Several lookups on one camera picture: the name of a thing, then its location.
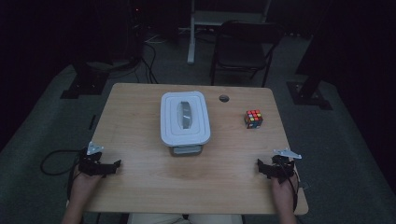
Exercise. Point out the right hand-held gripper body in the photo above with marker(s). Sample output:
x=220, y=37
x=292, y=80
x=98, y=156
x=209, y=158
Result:
x=281, y=166

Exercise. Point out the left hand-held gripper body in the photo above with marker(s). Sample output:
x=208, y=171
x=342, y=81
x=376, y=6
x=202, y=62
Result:
x=91, y=163

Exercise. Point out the colourful puzzle cube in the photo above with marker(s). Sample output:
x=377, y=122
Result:
x=253, y=119

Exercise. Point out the clear plastic storage box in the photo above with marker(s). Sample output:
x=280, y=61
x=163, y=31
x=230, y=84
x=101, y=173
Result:
x=186, y=151

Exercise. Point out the person's right hand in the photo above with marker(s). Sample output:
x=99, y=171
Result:
x=283, y=189

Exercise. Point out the person's left hand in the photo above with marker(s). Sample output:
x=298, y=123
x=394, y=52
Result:
x=85, y=185

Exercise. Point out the grey tape strip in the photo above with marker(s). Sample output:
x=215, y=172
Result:
x=304, y=185

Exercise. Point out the short black floor strip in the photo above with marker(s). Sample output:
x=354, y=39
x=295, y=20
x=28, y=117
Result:
x=92, y=122

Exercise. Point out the person's legs in beige trousers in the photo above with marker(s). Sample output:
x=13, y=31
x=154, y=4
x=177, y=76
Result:
x=186, y=219

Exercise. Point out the black folding chair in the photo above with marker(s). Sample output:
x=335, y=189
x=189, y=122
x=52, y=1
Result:
x=241, y=46

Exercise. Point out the dark equipment tower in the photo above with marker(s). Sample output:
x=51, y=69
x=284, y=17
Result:
x=134, y=28

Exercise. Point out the black stand with base plate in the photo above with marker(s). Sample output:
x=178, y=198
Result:
x=308, y=90
x=85, y=82

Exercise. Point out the white desk frame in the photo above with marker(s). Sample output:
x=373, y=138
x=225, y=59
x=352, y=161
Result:
x=191, y=37

